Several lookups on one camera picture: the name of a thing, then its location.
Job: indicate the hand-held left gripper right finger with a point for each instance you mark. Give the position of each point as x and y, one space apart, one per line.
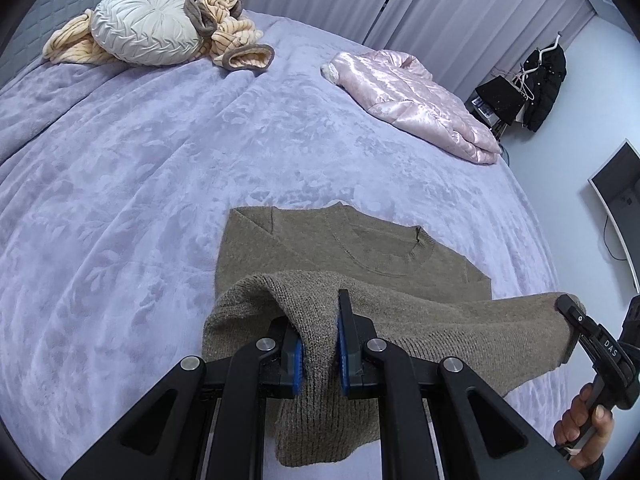
342 360

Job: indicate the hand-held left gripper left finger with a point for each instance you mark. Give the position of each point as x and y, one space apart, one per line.
298 367

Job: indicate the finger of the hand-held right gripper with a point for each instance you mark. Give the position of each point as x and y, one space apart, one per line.
572 312

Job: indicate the olive brown knit sweater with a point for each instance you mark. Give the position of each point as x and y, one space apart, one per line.
435 320

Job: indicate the white clothes hanger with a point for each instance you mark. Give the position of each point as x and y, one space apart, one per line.
554 48

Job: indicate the person's right hand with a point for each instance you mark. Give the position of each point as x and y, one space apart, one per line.
587 430

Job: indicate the flat monitor screen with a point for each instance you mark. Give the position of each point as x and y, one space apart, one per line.
625 195

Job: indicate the black hanging jacket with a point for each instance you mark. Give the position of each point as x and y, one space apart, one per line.
547 90

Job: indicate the black bag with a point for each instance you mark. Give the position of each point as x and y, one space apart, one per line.
500 97

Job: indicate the lavender plush blanket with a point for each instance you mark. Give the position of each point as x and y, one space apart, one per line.
150 160

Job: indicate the pink satin padded jacket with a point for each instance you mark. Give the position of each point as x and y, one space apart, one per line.
410 90

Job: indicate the peach striped fleece garment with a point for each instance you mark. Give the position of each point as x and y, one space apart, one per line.
235 30

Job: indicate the round white pleated cushion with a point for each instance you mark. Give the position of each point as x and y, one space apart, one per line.
145 25

